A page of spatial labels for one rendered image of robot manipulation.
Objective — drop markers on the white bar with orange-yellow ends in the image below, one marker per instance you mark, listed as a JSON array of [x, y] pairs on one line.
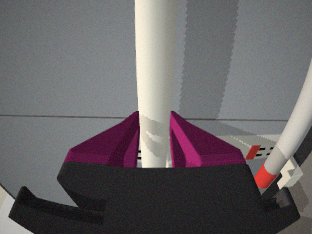
[[155, 28]]

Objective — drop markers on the metal bar with red ends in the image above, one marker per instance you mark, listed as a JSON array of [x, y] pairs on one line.
[[293, 133]]

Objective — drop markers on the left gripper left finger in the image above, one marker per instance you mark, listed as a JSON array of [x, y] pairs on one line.
[[109, 146]]

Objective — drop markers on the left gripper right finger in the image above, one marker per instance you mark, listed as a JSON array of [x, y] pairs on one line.
[[200, 147]]

